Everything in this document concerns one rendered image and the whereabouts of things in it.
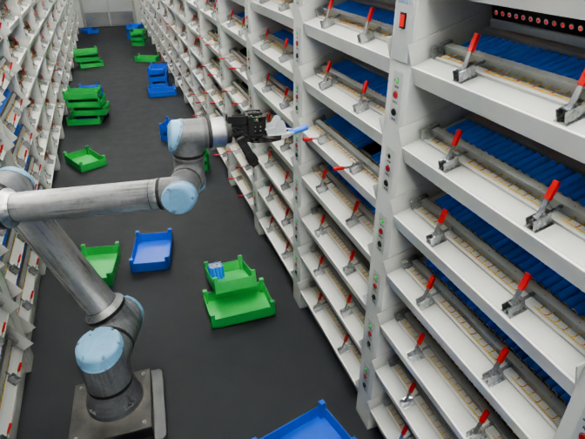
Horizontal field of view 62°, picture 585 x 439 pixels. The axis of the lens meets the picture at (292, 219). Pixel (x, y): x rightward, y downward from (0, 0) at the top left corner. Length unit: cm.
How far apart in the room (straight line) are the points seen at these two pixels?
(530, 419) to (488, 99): 63
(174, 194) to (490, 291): 82
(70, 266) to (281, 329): 97
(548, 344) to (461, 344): 28
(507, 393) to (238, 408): 109
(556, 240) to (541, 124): 20
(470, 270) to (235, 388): 118
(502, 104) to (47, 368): 197
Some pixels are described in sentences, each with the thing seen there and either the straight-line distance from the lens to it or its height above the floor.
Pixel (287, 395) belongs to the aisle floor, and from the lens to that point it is 200.
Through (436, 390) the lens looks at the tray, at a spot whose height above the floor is 50.
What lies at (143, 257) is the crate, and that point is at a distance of 282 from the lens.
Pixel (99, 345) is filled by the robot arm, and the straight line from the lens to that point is 175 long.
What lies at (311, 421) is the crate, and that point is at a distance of 193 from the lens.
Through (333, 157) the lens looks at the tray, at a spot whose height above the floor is 89.
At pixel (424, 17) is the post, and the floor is 138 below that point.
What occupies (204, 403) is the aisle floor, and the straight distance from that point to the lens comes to 200.
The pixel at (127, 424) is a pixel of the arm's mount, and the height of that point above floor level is 12.
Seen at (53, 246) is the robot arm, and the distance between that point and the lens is 174.
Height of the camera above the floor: 153
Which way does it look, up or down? 30 degrees down
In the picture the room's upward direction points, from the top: straight up
